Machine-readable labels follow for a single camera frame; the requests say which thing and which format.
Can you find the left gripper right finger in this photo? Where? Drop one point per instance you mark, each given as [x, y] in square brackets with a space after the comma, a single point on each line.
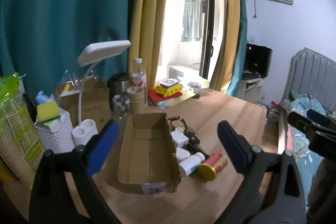
[271, 191]

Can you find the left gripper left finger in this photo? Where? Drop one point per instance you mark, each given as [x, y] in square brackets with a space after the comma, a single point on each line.
[51, 200]

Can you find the red gold tin can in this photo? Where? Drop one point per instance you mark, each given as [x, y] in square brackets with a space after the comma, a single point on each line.
[211, 167]

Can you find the white pill bottle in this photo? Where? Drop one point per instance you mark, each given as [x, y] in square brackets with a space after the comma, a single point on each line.
[189, 165]

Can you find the cardboard box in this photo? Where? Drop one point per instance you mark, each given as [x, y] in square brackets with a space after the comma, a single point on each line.
[148, 163]

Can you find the black car key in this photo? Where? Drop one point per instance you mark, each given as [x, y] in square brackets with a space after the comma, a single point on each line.
[193, 146]

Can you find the white earbuds case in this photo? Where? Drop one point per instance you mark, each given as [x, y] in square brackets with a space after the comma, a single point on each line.
[181, 154]

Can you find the white power adapter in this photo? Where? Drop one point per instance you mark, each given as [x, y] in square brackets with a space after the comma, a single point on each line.
[179, 138]

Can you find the black leather wristwatch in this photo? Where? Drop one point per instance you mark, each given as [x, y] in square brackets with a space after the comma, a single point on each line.
[177, 123]

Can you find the grey padded headboard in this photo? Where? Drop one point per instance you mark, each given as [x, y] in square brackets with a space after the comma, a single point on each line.
[312, 73]

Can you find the green paper cup package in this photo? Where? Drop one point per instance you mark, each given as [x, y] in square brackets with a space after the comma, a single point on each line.
[20, 146]

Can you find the white woven plastic basket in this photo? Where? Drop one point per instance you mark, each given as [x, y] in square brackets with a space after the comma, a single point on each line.
[56, 135]

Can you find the white tv stand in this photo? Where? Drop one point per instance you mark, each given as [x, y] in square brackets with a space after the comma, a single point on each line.
[250, 87]

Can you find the yellow green sponge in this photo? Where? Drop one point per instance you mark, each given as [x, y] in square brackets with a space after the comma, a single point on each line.
[47, 112]

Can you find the black monitor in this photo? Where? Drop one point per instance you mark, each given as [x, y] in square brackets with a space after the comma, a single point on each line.
[257, 59]

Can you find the brown lamp packaging box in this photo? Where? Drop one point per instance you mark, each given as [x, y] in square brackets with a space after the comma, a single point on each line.
[95, 102]

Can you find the clear printed glass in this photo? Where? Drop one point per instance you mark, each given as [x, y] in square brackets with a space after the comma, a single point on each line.
[121, 106]

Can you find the black scissors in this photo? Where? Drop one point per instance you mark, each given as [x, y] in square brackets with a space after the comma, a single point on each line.
[196, 96]

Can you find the stainless steel thermos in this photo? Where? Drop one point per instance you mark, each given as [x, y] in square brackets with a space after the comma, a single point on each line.
[117, 85]

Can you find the stack of kraft paper cups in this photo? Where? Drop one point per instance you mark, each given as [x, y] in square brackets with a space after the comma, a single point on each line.
[136, 97]

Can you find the red book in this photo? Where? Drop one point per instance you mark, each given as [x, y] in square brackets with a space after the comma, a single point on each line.
[158, 99]

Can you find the clear plastic water bottle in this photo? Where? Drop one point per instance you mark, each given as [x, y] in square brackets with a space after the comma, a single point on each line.
[139, 77]

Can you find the yellow tissue pack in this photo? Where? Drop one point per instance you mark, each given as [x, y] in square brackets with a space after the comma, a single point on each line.
[168, 91]

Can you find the white device on tissues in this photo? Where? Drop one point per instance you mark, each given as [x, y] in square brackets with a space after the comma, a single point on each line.
[169, 82]

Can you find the teal curtain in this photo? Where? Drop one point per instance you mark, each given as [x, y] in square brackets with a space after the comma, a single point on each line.
[41, 39]

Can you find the yellow curtain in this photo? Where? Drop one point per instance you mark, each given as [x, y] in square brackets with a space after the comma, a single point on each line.
[146, 27]

